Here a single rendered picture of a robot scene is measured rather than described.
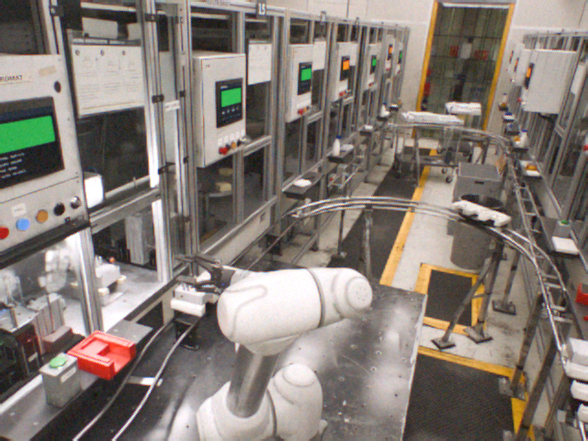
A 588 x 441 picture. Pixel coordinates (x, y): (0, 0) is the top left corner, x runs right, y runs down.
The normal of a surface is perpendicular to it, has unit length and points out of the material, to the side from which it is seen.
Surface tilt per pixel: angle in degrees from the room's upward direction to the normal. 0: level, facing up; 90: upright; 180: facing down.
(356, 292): 61
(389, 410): 0
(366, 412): 0
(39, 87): 90
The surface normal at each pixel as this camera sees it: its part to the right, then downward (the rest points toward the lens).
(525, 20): -0.34, 0.36
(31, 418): 0.06, -0.91
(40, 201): 0.94, 0.18
